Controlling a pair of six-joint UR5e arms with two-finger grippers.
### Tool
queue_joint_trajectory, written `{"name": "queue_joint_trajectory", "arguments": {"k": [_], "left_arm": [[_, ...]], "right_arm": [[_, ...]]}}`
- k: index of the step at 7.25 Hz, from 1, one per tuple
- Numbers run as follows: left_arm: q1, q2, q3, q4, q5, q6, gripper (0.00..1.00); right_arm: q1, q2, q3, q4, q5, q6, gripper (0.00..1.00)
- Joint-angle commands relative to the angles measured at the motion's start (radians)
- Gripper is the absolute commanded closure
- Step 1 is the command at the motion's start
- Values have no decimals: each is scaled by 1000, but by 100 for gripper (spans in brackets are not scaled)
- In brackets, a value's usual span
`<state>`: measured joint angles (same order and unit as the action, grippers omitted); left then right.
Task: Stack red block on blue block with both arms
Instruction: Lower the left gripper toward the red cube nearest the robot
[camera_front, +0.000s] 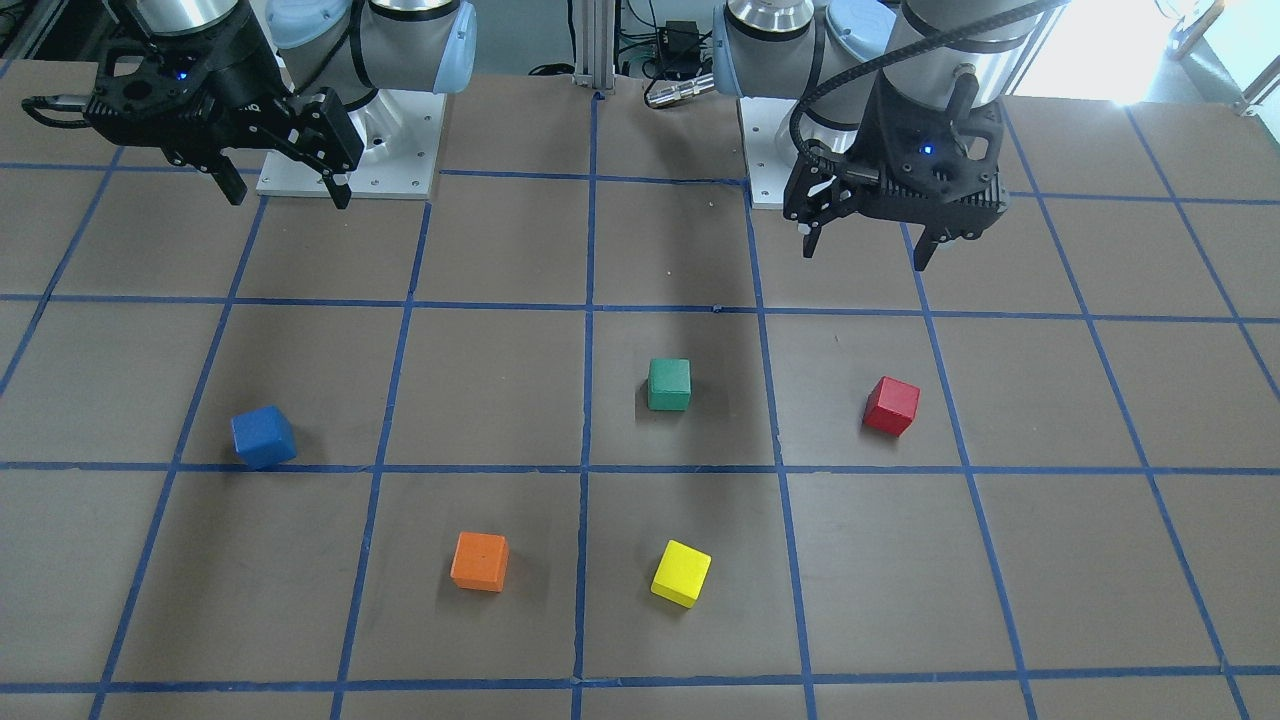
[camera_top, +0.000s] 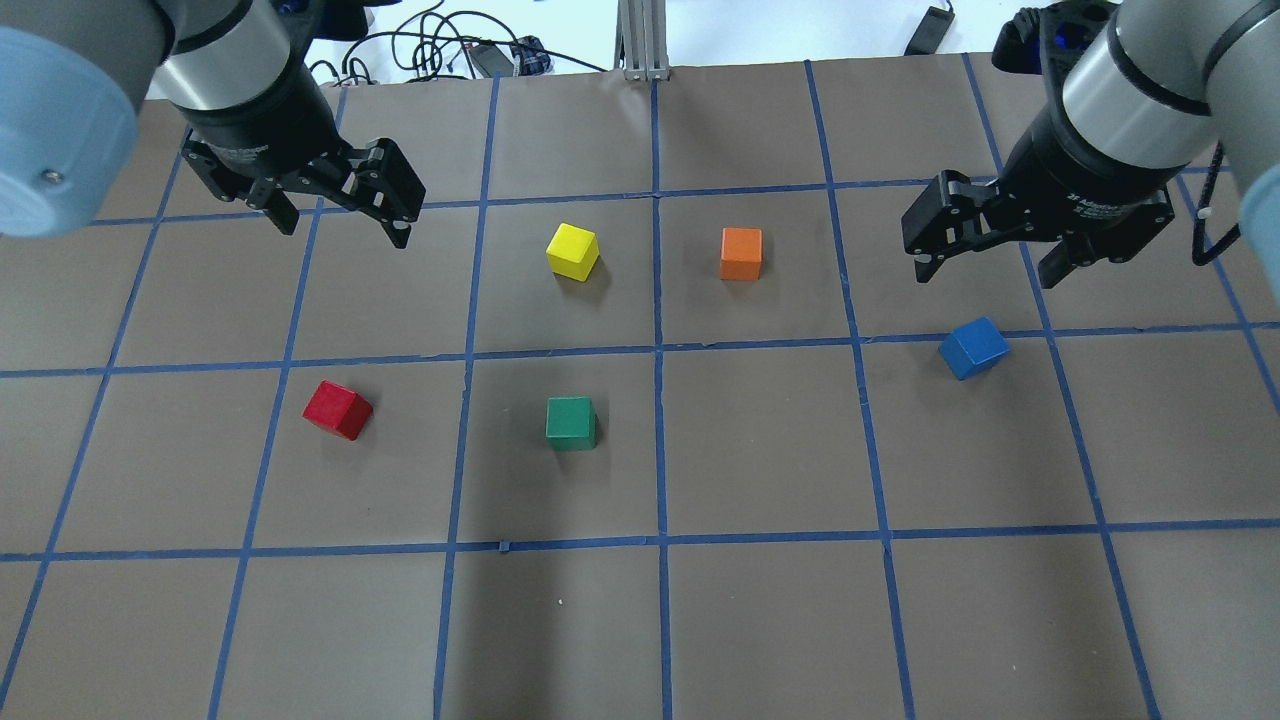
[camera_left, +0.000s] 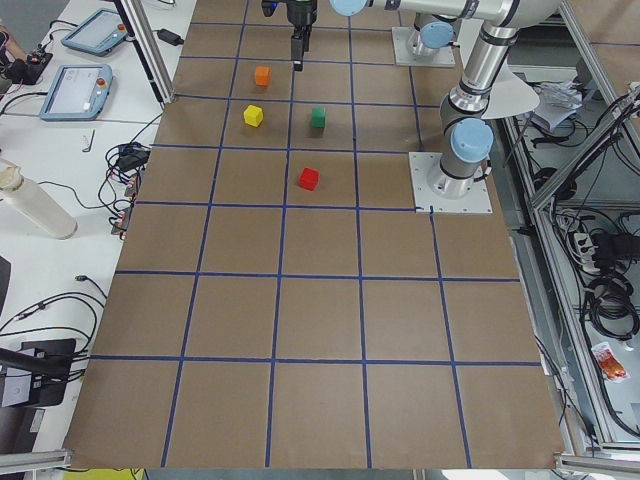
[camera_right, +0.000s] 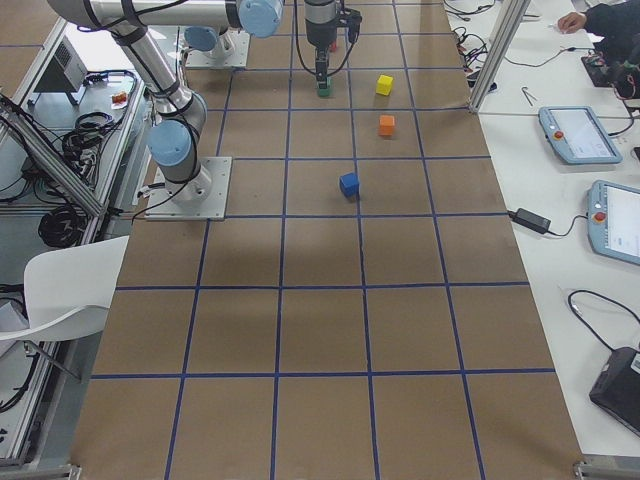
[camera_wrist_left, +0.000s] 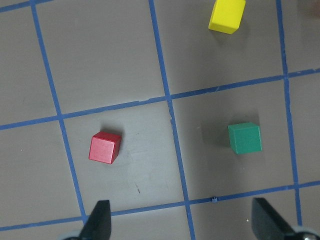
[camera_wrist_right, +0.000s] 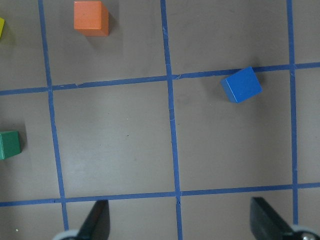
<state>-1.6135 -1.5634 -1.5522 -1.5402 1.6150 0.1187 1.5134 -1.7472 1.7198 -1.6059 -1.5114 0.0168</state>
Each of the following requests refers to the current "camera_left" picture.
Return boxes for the teach pendant tablet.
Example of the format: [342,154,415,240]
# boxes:
[61,8,127,56]
[39,64,113,121]

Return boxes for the orange wooden block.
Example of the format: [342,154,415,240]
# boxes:
[254,65,271,87]

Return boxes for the red snack packet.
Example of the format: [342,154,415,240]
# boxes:
[591,342,628,382]

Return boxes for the red wooden block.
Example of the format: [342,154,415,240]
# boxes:
[298,167,320,191]

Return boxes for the brown gridded paper mat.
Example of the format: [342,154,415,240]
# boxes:
[65,1,563,468]

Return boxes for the far teach pendant tablet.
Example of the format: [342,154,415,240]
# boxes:
[61,8,127,56]

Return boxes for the green wooden block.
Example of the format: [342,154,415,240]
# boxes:
[310,107,327,129]

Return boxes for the black camera stand base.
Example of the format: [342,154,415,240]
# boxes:
[1,339,76,407]

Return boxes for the metal hex key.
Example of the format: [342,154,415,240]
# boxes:
[81,129,96,153]

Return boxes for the yellow wooden block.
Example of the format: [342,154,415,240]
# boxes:
[243,104,264,128]

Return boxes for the aluminium frame post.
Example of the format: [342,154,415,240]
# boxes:
[113,0,175,105]

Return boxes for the crumpled white papers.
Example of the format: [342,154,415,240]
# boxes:
[532,80,583,132]

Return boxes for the black power adapter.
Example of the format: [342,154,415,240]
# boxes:
[156,29,184,46]

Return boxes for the white cylindrical bottle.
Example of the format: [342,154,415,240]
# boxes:
[1,159,78,240]

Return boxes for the black cable bundle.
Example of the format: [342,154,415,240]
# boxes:
[97,142,151,211]

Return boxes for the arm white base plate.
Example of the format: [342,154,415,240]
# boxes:
[409,152,493,215]
[391,22,455,68]

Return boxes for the white power strip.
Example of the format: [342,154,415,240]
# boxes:
[569,231,600,275]

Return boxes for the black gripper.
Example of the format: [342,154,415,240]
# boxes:
[285,0,317,72]

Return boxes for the near teach pendant tablet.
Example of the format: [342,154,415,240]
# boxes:
[39,64,113,121]

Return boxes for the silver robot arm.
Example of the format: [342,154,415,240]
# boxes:
[406,13,457,57]
[330,1,559,200]

